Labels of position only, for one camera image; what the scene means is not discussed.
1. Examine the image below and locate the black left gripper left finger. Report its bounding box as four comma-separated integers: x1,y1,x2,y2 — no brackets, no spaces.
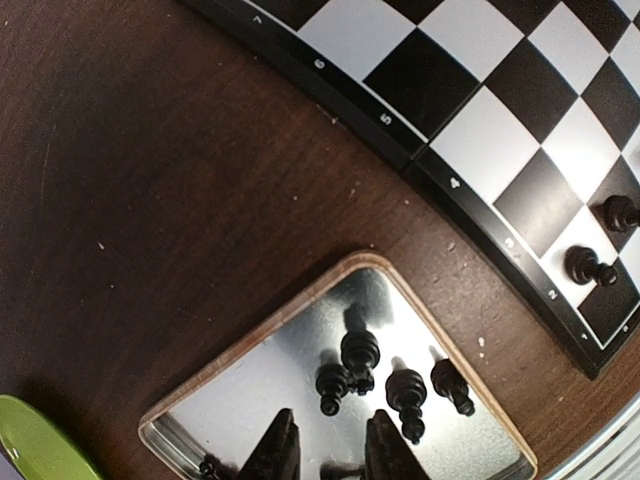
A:
238,408,301,480

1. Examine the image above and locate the metal tray with wood rim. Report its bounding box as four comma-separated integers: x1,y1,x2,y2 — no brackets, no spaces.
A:
138,250,538,479

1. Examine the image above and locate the black pawn placed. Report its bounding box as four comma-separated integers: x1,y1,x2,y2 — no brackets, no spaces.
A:
604,195,639,233
564,246,618,287

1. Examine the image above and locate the green plate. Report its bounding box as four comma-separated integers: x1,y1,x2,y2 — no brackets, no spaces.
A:
1,394,104,479

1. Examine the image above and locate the black piece in tray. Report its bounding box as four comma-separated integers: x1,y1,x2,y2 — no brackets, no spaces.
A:
340,329,380,396
315,363,351,417
385,368,427,445
430,359,475,417

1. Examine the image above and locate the black and grey chessboard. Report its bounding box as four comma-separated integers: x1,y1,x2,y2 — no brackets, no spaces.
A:
190,0,639,379

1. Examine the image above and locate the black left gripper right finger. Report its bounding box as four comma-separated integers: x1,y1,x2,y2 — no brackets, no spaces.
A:
364,410,425,480

